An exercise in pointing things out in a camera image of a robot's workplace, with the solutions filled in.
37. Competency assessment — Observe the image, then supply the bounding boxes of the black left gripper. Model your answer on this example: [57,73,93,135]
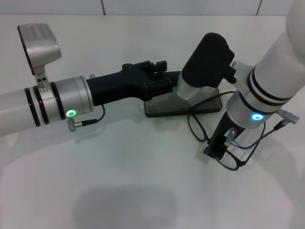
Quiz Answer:
[86,61,174,107]

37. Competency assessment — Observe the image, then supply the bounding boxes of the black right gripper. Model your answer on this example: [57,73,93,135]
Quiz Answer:
[203,114,246,160]

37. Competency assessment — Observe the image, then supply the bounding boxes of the black glasses case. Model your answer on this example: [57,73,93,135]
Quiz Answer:
[143,70,223,118]

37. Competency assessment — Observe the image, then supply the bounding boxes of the black round-framed glasses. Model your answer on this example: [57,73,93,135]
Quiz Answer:
[187,91,267,170]

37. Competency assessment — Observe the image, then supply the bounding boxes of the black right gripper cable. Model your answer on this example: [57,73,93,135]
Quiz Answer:
[224,108,300,150]

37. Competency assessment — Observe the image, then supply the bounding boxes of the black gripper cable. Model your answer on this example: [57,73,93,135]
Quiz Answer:
[66,104,107,133]
[224,108,300,150]

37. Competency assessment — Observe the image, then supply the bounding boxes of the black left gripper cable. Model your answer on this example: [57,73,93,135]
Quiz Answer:
[66,104,107,133]

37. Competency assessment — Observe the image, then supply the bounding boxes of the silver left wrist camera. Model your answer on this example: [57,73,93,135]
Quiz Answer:
[17,23,63,90]

